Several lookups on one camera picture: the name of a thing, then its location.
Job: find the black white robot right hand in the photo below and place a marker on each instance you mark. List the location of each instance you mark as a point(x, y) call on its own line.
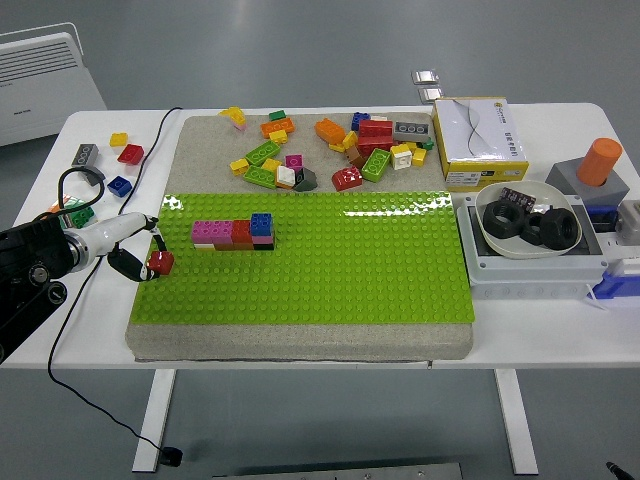
point(617, 471)

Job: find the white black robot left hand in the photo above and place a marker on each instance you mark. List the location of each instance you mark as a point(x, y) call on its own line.
point(120, 227)

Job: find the red square brick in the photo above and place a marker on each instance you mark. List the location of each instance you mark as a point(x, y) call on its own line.
point(241, 231)
point(131, 154)
point(161, 262)

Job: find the small yellow brick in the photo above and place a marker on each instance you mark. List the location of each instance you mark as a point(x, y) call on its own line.
point(350, 140)
point(239, 166)
point(419, 156)
point(278, 136)
point(271, 164)
point(118, 139)
point(411, 146)

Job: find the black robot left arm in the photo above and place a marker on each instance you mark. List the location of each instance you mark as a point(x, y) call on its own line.
point(30, 250)

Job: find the blue square brick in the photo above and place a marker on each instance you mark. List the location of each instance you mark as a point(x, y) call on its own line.
point(360, 120)
point(119, 186)
point(261, 224)

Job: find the dark grey slope brick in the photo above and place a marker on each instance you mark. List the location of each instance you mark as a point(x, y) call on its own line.
point(94, 176)

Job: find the grey three-hole brick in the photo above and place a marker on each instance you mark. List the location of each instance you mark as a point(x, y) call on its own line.
point(85, 155)
point(411, 131)

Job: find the flat white brick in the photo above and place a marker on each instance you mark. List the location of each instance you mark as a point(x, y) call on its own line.
point(204, 245)

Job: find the long pink brick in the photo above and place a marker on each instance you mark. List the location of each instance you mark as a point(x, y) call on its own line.
point(212, 231)

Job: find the flat brown brick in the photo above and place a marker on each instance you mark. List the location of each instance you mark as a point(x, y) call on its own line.
point(223, 246)

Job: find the flat orange brick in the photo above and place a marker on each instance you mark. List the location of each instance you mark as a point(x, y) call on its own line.
point(283, 186)
point(243, 246)

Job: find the flat pink brick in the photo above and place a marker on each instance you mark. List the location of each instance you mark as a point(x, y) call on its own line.
point(262, 239)

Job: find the flat black brick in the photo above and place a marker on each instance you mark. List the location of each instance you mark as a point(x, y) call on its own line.
point(264, 246)

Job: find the long lime green brick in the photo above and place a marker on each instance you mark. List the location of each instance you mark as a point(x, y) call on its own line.
point(262, 152)
point(376, 165)
point(260, 176)

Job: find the yellow pink slope brick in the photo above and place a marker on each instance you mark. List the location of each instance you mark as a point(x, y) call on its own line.
point(234, 115)

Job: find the white square brick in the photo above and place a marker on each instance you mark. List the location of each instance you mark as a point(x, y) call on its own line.
point(285, 174)

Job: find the long orange brick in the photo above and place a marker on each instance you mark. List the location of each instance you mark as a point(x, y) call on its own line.
point(276, 128)

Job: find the magenta square brick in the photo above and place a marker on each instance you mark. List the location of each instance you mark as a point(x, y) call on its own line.
point(294, 161)

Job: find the black grey slope brick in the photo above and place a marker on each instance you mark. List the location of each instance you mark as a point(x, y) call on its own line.
point(306, 181)

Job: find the small dark green brick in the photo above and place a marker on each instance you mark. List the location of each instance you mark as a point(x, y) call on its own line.
point(276, 115)
point(428, 145)

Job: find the green studded baseplate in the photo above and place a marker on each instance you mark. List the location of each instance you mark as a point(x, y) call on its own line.
point(325, 260)

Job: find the flat yellow brick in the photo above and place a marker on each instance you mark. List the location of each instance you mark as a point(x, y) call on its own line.
point(336, 147)

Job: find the red curved brick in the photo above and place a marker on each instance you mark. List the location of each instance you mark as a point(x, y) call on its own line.
point(347, 178)

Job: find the large red brick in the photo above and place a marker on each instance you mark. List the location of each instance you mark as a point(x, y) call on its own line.
point(375, 136)

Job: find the small white brick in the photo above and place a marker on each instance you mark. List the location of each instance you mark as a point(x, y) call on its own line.
point(380, 118)

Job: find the white brick with yellow top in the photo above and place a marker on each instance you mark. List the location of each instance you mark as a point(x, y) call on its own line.
point(401, 159)

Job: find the white table leg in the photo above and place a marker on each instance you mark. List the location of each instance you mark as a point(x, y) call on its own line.
point(152, 420)
point(515, 420)

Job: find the grey-brown foam mat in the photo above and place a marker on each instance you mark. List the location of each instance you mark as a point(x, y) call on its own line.
point(210, 145)

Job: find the white panel heater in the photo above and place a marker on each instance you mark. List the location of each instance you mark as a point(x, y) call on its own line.
point(40, 100)

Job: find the white zip tie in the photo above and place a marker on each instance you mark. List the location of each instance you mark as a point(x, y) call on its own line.
point(595, 300)

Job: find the blue white plastic block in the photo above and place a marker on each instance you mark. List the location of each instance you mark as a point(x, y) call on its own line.
point(617, 286)

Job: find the grey junction box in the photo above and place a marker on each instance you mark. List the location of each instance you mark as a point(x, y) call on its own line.
point(535, 272)

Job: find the white bowl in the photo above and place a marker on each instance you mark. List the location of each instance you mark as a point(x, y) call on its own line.
point(515, 251)

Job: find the large black hex nut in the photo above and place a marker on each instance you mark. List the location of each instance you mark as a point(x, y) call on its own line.
point(492, 225)
point(550, 232)

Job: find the small black hex nut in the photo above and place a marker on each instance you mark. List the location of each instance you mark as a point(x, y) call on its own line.
point(530, 235)

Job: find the grey metal connector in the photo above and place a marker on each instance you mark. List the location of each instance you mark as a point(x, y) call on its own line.
point(630, 217)

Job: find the grey metal plate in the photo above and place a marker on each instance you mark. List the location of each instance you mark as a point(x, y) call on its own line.
point(340, 471)

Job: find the purple circuit board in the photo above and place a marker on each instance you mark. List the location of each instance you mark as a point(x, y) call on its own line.
point(518, 197)

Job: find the grey block with hole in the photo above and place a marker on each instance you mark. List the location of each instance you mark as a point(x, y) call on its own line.
point(565, 177)

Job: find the orange cylinder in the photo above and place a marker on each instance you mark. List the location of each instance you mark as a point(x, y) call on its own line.
point(599, 160)

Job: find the silver floor socket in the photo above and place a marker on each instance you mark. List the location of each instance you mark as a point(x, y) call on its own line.
point(424, 76)
point(430, 94)

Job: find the white yellow cardboard box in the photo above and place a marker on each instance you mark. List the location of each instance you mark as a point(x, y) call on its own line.
point(479, 142)

